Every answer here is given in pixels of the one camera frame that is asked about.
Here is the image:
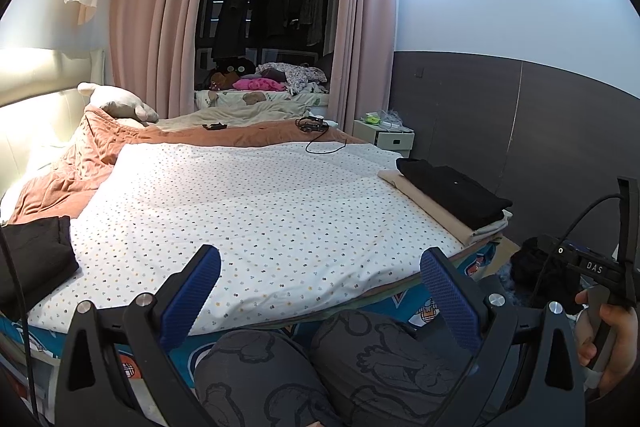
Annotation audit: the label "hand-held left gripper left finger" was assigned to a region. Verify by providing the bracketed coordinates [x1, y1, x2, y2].
[54, 244, 222, 427]

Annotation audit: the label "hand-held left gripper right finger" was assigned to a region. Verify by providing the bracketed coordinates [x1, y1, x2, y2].
[420, 247, 587, 427]

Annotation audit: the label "black button shirt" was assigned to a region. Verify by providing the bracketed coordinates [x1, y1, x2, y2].
[396, 158, 514, 230]

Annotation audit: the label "pile of floral clothes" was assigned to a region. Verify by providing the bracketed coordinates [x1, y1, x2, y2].
[256, 62, 328, 95]

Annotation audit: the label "row of dark hanging clothes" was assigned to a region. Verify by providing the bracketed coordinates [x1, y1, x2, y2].
[212, 0, 336, 60]

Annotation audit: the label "person's right hand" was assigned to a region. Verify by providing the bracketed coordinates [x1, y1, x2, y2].
[574, 289, 640, 398]

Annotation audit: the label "teal cartoon bedsheet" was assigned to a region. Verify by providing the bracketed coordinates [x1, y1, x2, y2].
[0, 239, 503, 427]

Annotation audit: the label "black cloth heap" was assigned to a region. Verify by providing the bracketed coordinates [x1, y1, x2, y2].
[510, 234, 586, 313]

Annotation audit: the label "white floral bedsheet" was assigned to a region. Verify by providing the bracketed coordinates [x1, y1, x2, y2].
[27, 141, 466, 338]

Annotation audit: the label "beige folded cloth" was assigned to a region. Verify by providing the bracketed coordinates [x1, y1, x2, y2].
[377, 169, 513, 245]

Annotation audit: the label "person's legs in grey pants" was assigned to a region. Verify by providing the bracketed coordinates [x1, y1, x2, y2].
[192, 309, 481, 427]

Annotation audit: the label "black folded garment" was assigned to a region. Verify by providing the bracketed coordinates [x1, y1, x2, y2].
[0, 216, 81, 320]

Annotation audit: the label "brown quilt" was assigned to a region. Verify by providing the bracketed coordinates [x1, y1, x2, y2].
[7, 104, 371, 225]

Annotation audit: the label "white nightstand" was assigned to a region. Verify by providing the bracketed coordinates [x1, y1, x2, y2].
[352, 119, 416, 158]

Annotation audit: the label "beige plush pillow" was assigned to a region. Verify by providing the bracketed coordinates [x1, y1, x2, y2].
[77, 82, 160, 124]

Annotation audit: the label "pink cloth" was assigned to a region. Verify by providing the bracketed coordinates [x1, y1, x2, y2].
[232, 78, 283, 92]

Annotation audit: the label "dark plush toy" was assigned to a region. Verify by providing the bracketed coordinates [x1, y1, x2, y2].
[209, 62, 256, 90]

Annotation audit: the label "white padded headboard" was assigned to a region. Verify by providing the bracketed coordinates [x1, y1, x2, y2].
[0, 48, 106, 188]

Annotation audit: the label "pink curtain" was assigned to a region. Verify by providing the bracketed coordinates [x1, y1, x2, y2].
[110, 0, 218, 122]
[327, 0, 401, 142]

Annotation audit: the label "black headset with cable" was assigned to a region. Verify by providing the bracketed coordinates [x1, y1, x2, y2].
[295, 116, 348, 155]

